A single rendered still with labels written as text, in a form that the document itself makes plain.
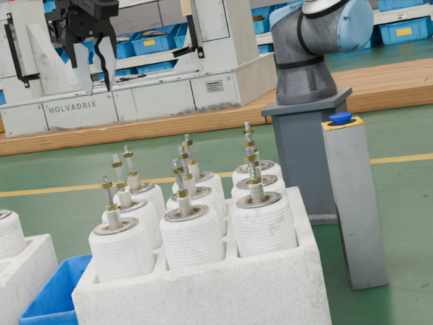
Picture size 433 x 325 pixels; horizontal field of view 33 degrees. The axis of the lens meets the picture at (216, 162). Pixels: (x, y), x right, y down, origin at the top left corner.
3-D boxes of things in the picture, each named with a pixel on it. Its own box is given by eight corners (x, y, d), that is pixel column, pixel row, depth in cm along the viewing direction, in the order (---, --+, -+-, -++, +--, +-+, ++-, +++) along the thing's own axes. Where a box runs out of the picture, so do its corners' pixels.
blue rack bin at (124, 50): (120, 57, 723) (115, 35, 718) (152, 51, 706) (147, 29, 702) (92, 64, 679) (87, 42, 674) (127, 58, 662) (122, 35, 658)
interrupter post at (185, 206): (197, 213, 117) (193, 193, 117) (189, 218, 115) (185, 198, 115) (185, 213, 119) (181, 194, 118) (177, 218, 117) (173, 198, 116)
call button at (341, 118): (330, 125, 135) (328, 114, 134) (351, 121, 134) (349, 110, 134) (332, 129, 131) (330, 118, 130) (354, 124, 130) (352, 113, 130)
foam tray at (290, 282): (131, 299, 154) (113, 219, 150) (312, 267, 151) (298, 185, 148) (96, 397, 116) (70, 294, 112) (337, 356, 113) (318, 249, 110)
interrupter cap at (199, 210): (218, 207, 118) (218, 204, 118) (193, 224, 112) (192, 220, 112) (182, 208, 122) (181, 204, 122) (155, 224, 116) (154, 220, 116)
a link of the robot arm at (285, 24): (298, 55, 185) (289, 2, 183) (339, 51, 175) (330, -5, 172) (265, 65, 178) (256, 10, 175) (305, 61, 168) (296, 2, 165)
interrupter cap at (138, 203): (111, 206, 133) (110, 202, 133) (151, 198, 133) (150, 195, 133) (102, 218, 126) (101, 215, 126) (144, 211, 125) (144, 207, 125)
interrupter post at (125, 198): (122, 207, 131) (118, 190, 130) (134, 205, 130) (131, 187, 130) (119, 211, 128) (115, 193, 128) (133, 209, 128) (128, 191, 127)
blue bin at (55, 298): (78, 310, 154) (64, 258, 152) (127, 302, 153) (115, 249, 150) (32, 384, 125) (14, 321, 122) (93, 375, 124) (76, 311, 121)
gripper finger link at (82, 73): (78, 96, 128) (72, 44, 127) (95, 95, 123) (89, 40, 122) (62, 98, 126) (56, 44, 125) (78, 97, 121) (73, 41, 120)
